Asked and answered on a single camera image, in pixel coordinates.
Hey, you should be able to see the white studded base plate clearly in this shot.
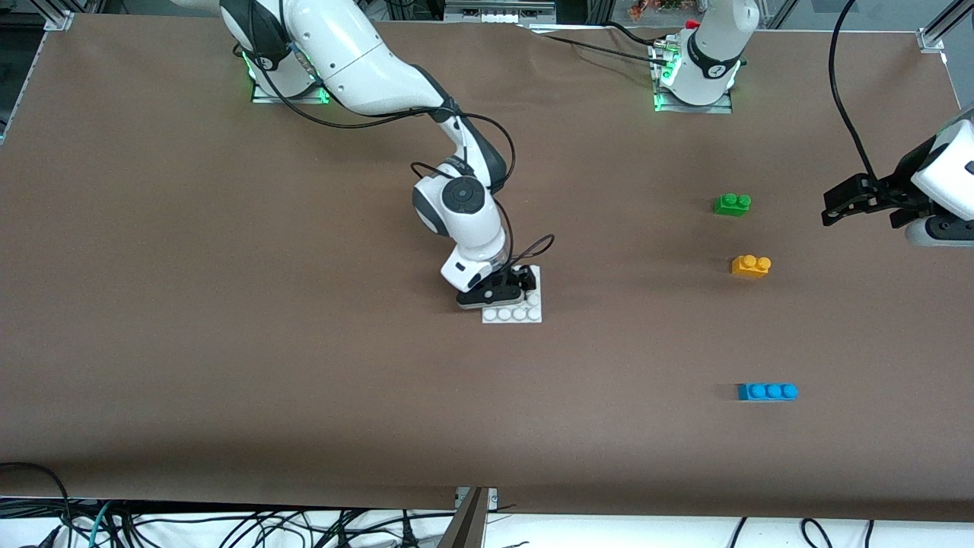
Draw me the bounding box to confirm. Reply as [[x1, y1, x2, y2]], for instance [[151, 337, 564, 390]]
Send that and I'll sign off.
[[482, 264, 543, 325]]

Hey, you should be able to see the blue three-stud block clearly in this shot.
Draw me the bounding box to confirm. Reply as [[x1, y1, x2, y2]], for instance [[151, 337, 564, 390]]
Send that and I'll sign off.
[[737, 382, 799, 403]]

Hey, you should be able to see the aluminium table edge profile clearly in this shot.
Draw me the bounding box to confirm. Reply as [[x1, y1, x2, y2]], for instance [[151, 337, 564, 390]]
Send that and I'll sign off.
[[438, 487, 499, 548]]

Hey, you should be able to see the brown table cover sheet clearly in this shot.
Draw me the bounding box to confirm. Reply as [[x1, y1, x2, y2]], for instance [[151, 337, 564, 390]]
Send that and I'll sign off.
[[0, 11, 974, 524]]

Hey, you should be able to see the orange background object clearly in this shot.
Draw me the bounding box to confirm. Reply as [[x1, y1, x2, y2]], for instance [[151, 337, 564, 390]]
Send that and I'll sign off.
[[628, 0, 686, 21]]

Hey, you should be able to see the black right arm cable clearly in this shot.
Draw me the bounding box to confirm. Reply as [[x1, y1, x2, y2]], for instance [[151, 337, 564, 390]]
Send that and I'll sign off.
[[255, 30, 556, 290]]

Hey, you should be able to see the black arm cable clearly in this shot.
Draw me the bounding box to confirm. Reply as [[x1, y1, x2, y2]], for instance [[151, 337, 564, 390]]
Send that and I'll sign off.
[[829, 0, 877, 180], [255, 30, 556, 290]]

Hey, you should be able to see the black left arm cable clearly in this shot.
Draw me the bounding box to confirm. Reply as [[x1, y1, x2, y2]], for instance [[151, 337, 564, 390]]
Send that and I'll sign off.
[[829, 0, 877, 180]]

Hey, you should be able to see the aluminium corner frame profile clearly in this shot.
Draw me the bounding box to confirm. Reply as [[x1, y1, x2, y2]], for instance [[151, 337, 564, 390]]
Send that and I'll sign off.
[[917, 0, 974, 54], [42, 0, 77, 33]]

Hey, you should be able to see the thin black base cable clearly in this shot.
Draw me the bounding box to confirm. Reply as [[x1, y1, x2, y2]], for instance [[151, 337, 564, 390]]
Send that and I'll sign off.
[[533, 32, 663, 63]]

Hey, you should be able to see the grey metal rail fixture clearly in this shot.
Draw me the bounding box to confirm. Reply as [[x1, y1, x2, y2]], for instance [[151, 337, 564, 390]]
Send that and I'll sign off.
[[444, 0, 558, 25]]

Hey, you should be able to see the thick black base cable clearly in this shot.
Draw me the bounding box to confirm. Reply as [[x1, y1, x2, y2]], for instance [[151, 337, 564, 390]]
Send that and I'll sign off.
[[605, 21, 672, 48]]

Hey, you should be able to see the teal cable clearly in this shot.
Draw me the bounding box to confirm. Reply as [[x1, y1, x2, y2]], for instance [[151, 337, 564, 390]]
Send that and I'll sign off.
[[88, 501, 115, 548]]

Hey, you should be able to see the black looped floor cable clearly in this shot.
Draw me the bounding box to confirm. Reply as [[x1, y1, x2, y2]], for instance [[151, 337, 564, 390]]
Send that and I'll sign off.
[[0, 462, 73, 534]]

